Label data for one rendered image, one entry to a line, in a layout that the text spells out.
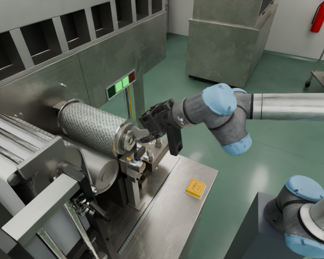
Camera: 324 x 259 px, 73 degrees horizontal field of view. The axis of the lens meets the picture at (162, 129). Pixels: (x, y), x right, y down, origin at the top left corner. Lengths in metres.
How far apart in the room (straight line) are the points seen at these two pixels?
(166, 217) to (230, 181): 1.38
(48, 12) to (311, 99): 0.83
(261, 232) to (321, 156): 2.00
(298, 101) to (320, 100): 0.05
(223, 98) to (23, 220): 0.43
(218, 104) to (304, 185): 0.53
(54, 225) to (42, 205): 0.09
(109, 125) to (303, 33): 4.64
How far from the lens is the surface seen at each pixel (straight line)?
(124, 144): 0.74
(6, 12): 0.82
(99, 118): 0.78
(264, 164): 2.55
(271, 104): 0.66
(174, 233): 0.96
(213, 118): 0.53
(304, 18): 5.04
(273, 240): 1.07
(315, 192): 0.93
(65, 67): 0.95
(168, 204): 1.01
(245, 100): 0.66
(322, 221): 0.80
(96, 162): 0.74
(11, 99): 0.86
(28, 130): 0.58
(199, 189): 1.04
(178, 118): 0.57
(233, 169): 2.39
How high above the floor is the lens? 1.78
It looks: 41 degrees down
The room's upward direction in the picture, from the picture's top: straight up
